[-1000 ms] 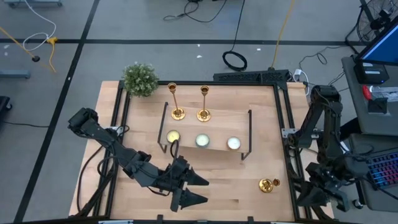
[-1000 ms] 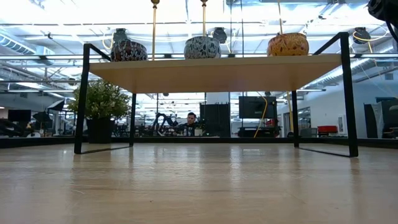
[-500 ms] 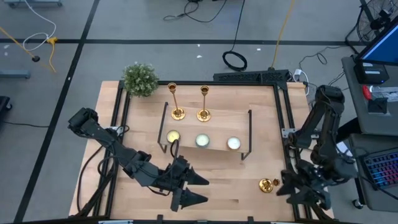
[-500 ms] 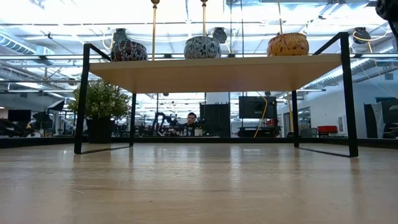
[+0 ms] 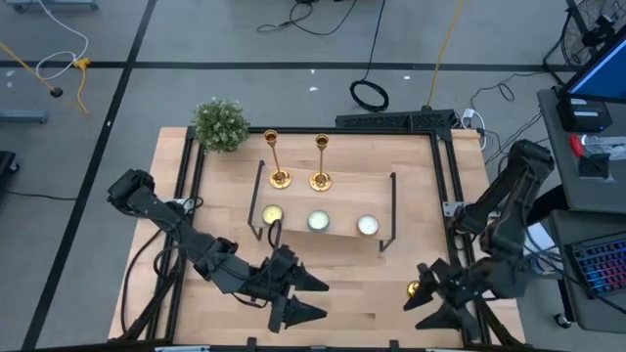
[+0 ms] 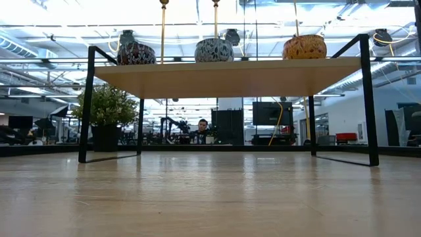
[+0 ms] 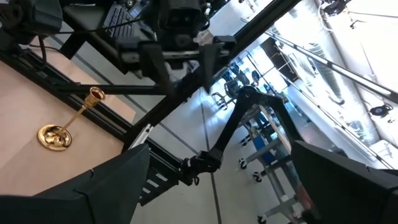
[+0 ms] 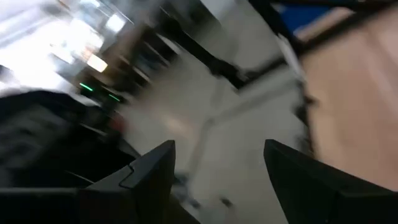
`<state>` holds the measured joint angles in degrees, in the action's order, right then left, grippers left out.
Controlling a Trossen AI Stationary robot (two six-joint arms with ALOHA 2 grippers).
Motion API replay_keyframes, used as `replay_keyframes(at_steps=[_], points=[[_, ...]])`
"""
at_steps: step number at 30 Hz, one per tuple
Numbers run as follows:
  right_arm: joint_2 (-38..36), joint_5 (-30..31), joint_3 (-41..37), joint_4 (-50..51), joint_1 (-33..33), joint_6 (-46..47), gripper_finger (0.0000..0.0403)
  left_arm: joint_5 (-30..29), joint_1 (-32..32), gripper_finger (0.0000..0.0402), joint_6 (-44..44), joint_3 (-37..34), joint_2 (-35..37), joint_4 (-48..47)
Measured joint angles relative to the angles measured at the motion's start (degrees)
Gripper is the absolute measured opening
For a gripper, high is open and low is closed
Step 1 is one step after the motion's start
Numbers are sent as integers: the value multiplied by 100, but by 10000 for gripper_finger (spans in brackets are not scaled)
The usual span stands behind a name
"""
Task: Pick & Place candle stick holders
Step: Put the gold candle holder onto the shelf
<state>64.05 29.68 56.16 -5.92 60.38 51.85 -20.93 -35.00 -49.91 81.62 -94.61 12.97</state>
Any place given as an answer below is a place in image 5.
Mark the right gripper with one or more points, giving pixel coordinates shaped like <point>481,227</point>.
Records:
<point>460,286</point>

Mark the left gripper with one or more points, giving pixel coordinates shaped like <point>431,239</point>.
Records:
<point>276,281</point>

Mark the short gold candle holder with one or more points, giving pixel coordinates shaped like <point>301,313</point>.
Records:
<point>414,288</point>

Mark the blue white patterned vase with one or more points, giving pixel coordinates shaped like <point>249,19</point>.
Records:
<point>318,221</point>

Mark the tall gold candlestick holder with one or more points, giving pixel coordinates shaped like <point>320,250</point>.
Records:
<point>320,182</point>
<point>280,178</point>

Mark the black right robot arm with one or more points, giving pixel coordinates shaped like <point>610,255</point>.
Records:
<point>508,210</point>

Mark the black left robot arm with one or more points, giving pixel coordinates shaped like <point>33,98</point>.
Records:
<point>161,215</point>

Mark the wooden shelf riser black legs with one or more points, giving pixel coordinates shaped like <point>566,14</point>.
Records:
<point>332,200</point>

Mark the white tape roll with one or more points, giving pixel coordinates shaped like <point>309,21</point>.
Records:
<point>548,266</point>

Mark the white box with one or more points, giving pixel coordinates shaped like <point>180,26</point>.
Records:
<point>540,239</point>

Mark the backlit rainbow keyboard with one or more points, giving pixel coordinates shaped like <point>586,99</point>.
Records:
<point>604,266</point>

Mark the potted green plant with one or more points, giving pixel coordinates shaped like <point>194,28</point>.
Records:
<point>221,126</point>

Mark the grey desk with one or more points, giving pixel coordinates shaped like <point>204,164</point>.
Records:
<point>592,195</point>

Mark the white power adapter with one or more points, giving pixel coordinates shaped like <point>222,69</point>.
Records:
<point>469,116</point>

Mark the small black desk box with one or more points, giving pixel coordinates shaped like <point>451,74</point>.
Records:
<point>594,166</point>

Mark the black label printer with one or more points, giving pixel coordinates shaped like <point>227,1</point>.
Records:
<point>584,115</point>

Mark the monitor with blue screen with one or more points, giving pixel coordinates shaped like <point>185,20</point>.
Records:
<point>604,73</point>

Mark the black floor fan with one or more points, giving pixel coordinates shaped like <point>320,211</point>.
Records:
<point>574,29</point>

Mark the black round floor weight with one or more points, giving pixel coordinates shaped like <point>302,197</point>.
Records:
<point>57,92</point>

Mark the grey metal bar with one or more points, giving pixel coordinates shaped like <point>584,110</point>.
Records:
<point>22,116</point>

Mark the grey cart base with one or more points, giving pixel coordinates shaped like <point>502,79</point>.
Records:
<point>49,5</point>

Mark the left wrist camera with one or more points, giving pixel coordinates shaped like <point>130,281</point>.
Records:
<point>284,255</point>

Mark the black aluminium table frame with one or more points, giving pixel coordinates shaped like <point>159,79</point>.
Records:
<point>318,130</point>

